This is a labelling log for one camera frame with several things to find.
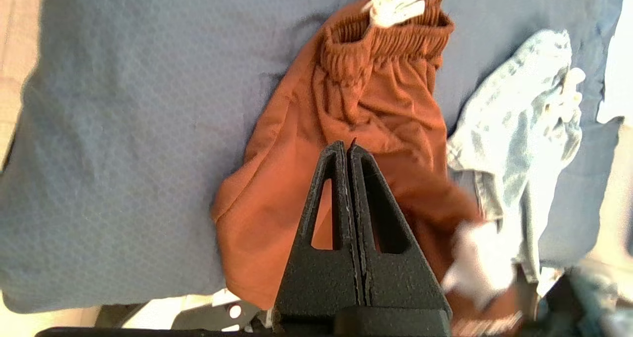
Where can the rust brown garment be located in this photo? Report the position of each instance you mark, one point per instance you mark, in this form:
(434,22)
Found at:
(356,104)

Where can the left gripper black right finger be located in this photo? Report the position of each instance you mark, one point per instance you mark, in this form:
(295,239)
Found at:
(400,282)

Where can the light blue denim shorts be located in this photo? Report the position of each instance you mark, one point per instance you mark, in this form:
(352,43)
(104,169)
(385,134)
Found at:
(519,129)

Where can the blue bed sheet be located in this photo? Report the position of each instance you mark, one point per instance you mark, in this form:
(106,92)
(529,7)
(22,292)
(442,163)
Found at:
(123,129)

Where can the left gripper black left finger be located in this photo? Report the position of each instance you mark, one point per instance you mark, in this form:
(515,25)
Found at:
(316,282)

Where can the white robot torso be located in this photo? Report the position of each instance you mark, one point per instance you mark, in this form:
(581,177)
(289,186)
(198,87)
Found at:
(207,314)

